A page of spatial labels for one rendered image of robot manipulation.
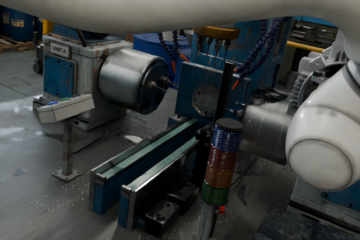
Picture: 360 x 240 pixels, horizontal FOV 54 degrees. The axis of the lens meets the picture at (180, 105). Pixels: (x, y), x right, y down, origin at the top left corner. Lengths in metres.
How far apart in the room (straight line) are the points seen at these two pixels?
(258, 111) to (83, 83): 0.74
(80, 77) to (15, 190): 0.55
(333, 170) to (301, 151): 0.04
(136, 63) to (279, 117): 0.59
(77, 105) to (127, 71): 0.32
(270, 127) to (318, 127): 0.77
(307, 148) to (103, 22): 0.26
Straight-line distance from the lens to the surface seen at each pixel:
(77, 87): 1.56
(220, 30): 1.27
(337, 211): 1.24
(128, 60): 1.43
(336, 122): 0.43
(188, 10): 0.36
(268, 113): 1.19
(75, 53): 1.53
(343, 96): 0.44
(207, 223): 0.86
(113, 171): 1.09
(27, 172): 1.31
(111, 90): 1.45
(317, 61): 0.71
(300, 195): 1.24
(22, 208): 1.16
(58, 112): 1.11
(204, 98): 1.48
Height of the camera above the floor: 1.50
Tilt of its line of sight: 20 degrees down
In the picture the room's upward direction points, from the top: 9 degrees clockwise
